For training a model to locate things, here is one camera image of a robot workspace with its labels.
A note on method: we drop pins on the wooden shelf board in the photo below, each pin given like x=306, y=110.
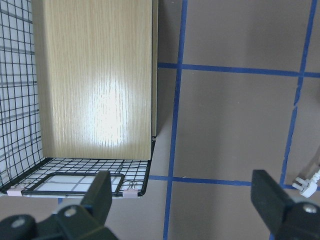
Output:
x=96, y=75

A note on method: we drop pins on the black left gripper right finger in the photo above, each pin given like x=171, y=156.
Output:
x=285, y=218

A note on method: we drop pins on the pink binder clip left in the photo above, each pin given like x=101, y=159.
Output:
x=16, y=191

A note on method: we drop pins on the wire mesh storage basket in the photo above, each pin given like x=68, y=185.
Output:
x=22, y=161

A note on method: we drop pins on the pink binder clip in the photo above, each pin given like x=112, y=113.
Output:
x=131, y=192
x=16, y=191

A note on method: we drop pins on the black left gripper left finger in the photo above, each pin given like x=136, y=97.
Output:
x=86, y=221

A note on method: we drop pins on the pink binder clip right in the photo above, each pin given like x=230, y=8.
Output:
x=131, y=192

